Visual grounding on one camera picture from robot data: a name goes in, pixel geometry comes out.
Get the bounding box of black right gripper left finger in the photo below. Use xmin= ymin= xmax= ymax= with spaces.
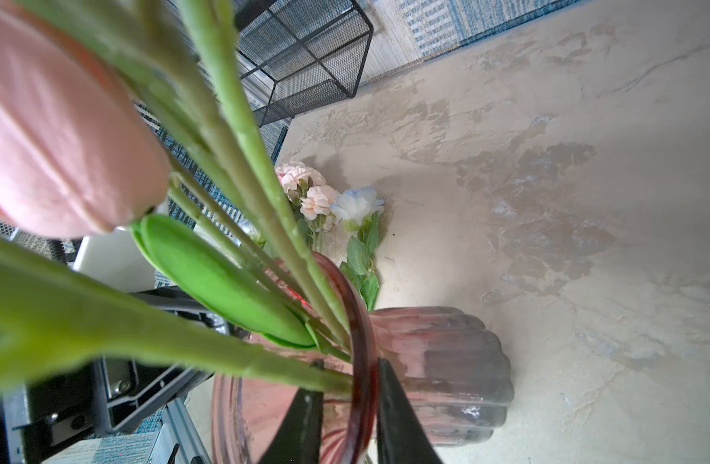
xmin=259 ymin=388 xmax=324 ymax=464

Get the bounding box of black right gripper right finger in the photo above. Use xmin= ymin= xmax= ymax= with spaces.
xmin=376 ymin=358 xmax=442 ymax=464

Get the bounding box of red ribbed glass vase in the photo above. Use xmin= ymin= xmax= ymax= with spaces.
xmin=211 ymin=253 xmax=515 ymax=463

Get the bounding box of cream double rose stem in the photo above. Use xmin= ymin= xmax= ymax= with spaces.
xmin=275 ymin=162 xmax=339 ymax=251

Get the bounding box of pink tulip stem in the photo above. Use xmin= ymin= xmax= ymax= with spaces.
xmin=0 ymin=1 xmax=315 ymax=349

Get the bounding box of pink single rose stem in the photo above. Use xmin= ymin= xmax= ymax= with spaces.
xmin=177 ymin=1 xmax=350 ymax=348

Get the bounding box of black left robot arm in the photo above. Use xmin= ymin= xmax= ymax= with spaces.
xmin=0 ymin=358 xmax=209 ymax=463

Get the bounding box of white rose stem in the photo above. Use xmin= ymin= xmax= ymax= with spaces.
xmin=331 ymin=186 xmax=384 ymax=311

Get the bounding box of black wire mesh shelf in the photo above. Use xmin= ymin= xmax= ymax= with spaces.
xmin=233 ymin=1 xmax=374 ymax=127

